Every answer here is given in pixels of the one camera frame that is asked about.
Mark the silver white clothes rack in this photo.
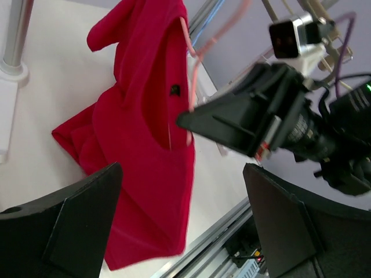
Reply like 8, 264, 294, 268
1, 1, 34, 163

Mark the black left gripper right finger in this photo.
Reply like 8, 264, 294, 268
243, 163, 370, 277

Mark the wooden hanger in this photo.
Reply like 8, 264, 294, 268
260, 1, 353, 89

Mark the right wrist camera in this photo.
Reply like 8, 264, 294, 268
268, 13, 337, 70

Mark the pink hanger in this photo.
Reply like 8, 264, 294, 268
179, 0, 253, 145

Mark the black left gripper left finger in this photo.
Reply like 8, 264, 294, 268
1, 163, 123, 277

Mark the light blue hanger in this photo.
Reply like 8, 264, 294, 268
190, 1, 224, 46

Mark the red t shirt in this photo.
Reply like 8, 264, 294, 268
52, 1, 195, 270

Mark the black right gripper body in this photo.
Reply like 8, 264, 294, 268
252, 63, 336, 162

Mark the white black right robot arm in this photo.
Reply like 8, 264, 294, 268
177, 63, 370, 196

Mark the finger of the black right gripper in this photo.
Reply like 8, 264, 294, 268
176, 92, 274, 158

